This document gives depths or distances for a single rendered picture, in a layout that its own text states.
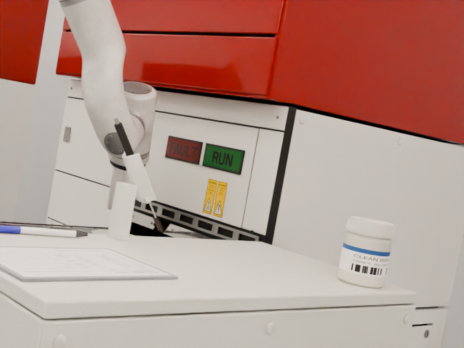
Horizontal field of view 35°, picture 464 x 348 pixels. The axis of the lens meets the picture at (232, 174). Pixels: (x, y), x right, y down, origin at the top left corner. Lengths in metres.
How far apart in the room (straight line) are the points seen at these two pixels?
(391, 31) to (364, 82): 0.13
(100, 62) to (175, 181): 0.33
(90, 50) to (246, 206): 0.41
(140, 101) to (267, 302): 0.64
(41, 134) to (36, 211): 0.54
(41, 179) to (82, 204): 3.39
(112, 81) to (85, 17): 0.13
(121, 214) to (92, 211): 0.73
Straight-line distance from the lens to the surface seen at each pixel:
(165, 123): 1.63
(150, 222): 1.62
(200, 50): 1.49
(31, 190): 5.37
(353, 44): 1.49
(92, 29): 1.41
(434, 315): 1.90
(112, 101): 1.37
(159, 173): 1.63
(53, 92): 5.26
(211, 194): 1.48
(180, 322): 0.82
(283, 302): 0.93
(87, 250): 0.98
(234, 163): 1.44
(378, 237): 1.09
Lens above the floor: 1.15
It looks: 3 degrees down
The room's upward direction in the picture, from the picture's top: 10 degrees clockwise
